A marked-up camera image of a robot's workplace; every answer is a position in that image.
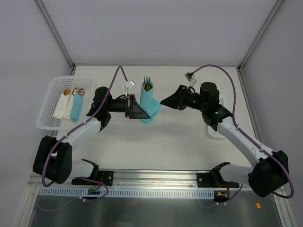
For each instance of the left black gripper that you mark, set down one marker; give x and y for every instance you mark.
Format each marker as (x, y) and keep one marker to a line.
(129, 106)

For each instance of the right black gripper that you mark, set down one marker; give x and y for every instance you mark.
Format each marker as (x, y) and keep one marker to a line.
(181, 97)

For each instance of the blue paper napkin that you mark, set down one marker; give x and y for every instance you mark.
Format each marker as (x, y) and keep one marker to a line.
(147, 102)

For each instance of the gold spoon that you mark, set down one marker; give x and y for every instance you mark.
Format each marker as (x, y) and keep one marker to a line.
(147, 86)
(75, 90)

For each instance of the silver fork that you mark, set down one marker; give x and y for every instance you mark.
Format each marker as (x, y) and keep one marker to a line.
(146, 80)

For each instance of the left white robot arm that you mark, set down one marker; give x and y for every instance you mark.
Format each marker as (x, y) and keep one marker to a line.
(54, 161)

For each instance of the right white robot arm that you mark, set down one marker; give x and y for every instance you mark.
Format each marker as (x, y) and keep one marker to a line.
(268, 171)

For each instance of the rolled blue napkin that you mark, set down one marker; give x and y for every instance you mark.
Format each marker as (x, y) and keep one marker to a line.
(76, 107)

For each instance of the middle white rolled napkin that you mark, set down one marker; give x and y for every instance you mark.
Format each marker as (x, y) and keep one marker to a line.
(68, 108)

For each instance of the white rolled napkin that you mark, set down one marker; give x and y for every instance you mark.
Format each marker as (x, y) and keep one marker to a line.
(68, 108)
(61, 106)

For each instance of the left white rolled napkin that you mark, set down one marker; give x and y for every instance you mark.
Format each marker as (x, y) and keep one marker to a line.
(61, 106)

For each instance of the right white plastic tray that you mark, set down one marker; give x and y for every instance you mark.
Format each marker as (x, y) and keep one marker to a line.
(210, 131)

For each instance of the gold spoon in basket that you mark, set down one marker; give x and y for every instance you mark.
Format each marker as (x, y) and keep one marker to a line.
(75, 90)

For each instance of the orange utensil tip in basket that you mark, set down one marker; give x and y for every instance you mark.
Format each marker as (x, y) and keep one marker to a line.
(66, 92)

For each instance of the left white plastic basket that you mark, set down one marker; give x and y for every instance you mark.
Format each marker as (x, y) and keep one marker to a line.
(57, 86)

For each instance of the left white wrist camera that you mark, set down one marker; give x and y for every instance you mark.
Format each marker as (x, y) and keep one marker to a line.
(127, 86)

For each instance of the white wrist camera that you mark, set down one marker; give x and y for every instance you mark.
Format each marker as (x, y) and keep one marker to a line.
(127, 86)
(191, 79)

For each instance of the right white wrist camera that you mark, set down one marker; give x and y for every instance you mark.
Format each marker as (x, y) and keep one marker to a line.
(191, 79)

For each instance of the aluminium mounting rail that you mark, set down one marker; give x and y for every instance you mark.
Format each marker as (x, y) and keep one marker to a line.
(142, 179)

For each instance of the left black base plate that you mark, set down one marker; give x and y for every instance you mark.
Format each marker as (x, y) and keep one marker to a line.
(106, 177)

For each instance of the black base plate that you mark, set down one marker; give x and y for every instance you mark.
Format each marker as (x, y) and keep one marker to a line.
(106, 177)
(213, 180)

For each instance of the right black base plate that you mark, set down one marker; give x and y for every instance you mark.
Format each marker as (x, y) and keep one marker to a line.
(213, 180)

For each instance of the white slotted cable duct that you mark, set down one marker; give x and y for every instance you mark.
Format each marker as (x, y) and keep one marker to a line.
(128, 193)

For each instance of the right aluminium frame post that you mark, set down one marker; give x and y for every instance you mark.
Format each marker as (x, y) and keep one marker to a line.
(261, 32)

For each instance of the aluminium frame post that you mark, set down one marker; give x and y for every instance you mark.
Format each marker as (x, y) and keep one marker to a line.
(261, 32)
(51, 25)

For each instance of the left aluminium frame post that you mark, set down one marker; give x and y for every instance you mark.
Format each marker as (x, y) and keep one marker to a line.
(51, 25)

